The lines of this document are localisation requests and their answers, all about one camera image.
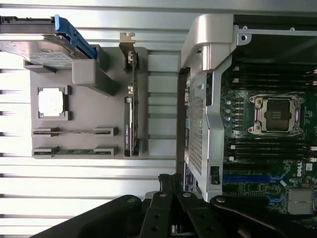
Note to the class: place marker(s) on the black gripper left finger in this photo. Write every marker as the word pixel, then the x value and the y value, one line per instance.
pixel 158 218

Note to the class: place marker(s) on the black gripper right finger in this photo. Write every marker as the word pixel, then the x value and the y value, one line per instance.
pixel 198 220

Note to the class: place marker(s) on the black RAM slot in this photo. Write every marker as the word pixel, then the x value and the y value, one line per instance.
pixel 270 146
pixel 272 67
pixel 270 140
pixel 270 153
pixel 272 73
pixel 270 159
pixel 272 79
pixel 272 85

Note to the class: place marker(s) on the green RAM stick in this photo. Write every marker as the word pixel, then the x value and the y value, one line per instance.
pixel 79 150

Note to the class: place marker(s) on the dark RAM stick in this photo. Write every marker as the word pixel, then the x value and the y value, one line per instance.
pixel 74 131

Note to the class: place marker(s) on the blue white case label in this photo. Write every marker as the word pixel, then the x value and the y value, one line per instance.
pixel 189 177

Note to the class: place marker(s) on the long blue expansion slot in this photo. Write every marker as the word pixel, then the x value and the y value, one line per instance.
pixel 247 178

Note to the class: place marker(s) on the green Dell motherboard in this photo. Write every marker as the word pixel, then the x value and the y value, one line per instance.
pixel 250 168

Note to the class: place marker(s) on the silver PC case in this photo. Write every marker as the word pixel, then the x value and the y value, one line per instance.
pixel 213 138

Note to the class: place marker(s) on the silver finned heat sink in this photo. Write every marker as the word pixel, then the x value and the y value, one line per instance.
pixel 300 202

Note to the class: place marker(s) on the black graphics card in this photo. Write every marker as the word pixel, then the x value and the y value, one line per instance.
pixel 133 104

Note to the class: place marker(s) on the gray parts rack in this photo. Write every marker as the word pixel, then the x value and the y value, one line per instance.
pixel 99 116

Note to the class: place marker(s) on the silver CPU chip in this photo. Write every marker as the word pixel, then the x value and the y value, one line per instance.
pixel 51 102

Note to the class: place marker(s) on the hard disk with blue carrier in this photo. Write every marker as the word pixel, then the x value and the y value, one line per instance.
pixel 37 53

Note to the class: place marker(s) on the CPU socket with metal frame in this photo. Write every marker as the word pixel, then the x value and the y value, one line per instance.
pixel 277 114

